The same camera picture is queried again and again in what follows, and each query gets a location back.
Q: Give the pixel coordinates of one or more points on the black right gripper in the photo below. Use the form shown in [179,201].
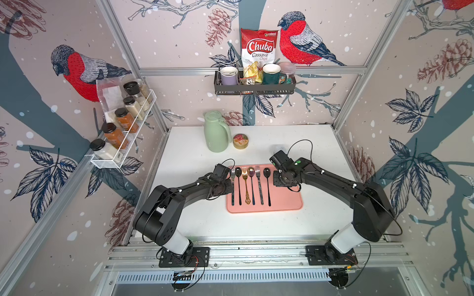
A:
[277,184]

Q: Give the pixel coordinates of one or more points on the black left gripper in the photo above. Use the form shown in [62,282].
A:
[228,181]

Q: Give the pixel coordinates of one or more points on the teal handle fork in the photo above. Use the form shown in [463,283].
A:
[232,177]

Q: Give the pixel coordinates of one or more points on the black spoon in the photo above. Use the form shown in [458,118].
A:
[267,174]
[238,173]

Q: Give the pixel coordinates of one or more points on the grey marble handle fork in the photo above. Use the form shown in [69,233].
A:
[259,184]

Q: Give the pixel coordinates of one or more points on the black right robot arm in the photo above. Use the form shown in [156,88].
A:
[372,210]

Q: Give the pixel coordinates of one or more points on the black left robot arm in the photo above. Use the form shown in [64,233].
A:
[158,217]

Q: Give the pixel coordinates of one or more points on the pink plastic tray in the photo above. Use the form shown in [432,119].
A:
[282,198]

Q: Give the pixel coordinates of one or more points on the round red yellow tin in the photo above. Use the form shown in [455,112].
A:
[240,141]

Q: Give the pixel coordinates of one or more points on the green thermos jug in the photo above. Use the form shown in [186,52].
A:
[217,132]

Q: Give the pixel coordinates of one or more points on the dark green mug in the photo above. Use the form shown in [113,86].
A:
[272,75]

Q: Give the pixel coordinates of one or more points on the small snack packet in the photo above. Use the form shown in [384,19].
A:
[248,80]

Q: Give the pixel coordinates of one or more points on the pink lidded plastic container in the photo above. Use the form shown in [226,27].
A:
[289,69]

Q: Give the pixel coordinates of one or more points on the purple mug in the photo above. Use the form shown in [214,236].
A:
[229,76]

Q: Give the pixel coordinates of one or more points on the orange spice jar middle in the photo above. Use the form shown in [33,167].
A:
[126,120]

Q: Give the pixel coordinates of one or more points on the orange spice jar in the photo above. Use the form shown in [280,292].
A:
[126,120]
[115,136]

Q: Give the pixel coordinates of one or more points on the orange spice jar front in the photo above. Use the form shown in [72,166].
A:
[115,136]

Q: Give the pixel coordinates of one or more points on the clear acrylic spice rack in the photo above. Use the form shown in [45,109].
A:
[120,159]

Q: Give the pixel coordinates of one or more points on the beige spice jar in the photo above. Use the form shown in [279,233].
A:
[134,108]

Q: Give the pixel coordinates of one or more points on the white powder spice jar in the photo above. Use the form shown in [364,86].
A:
[103,150]

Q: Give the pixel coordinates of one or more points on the Chuba cassava chips bag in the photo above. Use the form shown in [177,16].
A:
[258,46]

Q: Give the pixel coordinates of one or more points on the black lid spice jar rear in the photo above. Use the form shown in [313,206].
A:
[133,89]

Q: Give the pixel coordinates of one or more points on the clear plastic bag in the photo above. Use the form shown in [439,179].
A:
[110,93]

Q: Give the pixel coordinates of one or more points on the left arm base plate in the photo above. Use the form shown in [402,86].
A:
[193,257]

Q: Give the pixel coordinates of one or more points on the black wire wall shelf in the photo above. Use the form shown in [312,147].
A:
[257,89]

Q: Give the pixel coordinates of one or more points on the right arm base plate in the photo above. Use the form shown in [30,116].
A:
[321,255]

